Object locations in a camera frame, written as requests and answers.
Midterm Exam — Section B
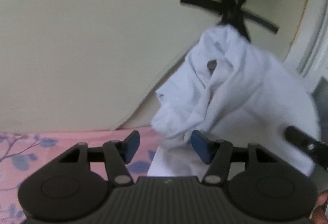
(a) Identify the black tape cross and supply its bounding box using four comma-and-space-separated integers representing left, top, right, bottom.
180, 0, 279, 41

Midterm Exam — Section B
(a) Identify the person hand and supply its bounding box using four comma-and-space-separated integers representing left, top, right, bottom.
310, 191, 328, 224

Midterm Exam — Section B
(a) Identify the white window frame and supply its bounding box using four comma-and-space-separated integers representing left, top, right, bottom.
285, 0, 327, 92

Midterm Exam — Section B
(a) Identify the pink floral bedsheet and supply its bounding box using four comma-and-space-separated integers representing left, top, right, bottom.
1, 127, 161, 223

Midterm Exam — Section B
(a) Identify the white t-shirt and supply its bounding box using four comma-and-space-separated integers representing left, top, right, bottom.
148, 26, 320, 178

